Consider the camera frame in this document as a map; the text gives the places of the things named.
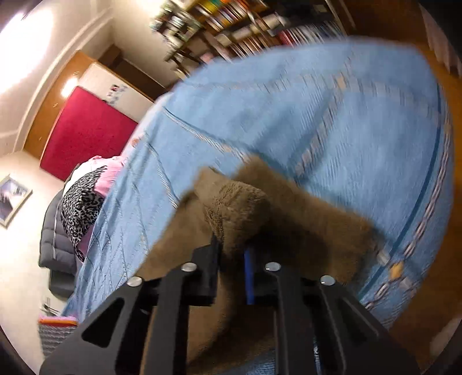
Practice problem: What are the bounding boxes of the blue patterned bedspread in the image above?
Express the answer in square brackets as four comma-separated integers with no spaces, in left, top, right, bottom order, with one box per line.
[61,39,456,375]

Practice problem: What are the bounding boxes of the pink pillow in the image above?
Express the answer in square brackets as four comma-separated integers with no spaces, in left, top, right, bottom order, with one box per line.
[62,154,129,259]

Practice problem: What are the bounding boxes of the wooden bookshelf with books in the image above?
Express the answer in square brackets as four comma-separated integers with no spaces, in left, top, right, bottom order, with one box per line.
[150,0,355,79]

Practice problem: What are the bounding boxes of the framed wedding photo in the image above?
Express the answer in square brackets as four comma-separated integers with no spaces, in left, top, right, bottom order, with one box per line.
[0,174,33,228]

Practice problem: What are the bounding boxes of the plaid pillow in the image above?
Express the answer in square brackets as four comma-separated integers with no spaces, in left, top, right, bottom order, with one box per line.
[38,316,78,357]

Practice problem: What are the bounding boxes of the grey padded headboard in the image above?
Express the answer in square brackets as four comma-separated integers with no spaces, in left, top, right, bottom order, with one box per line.
[38,190,81,299]

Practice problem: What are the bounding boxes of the red curtain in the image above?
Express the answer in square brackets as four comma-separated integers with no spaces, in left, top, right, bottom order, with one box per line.
[40,87,137,181]

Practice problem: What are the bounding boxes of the leopard print cloth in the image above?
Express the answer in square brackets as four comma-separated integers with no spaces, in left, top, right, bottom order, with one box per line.
[60,166,107,262]

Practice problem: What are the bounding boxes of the brown fleece pants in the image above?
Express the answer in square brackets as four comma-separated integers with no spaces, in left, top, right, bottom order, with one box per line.
[138,157,379,374]

